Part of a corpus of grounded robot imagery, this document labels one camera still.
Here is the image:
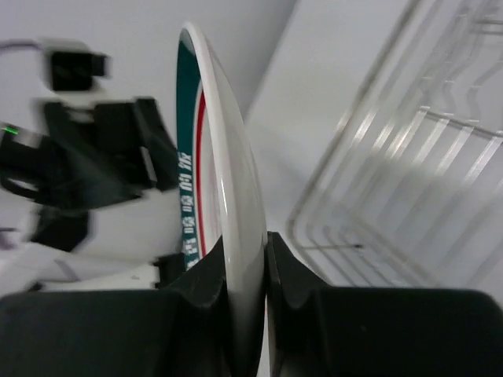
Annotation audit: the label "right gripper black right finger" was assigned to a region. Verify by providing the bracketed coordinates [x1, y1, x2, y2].
[265, 232, 502, 376]

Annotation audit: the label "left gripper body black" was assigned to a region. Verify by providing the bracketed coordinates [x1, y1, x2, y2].
[39, 97, 178, 208]

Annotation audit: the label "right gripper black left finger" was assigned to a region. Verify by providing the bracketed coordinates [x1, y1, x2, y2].
[1, 243, 228, 376]

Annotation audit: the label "green red rimmed plate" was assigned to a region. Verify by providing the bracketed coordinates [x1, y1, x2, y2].
[175, 23, 267, 376]

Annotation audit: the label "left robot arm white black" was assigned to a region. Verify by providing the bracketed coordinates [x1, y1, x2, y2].
[1, 97, 182, 293]

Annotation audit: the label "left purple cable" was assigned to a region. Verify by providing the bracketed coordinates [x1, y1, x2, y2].
[0, 38, 44, 52]

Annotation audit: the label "metal wire dish rack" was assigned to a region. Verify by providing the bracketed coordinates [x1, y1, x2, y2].
[287, 1, 502, 297]

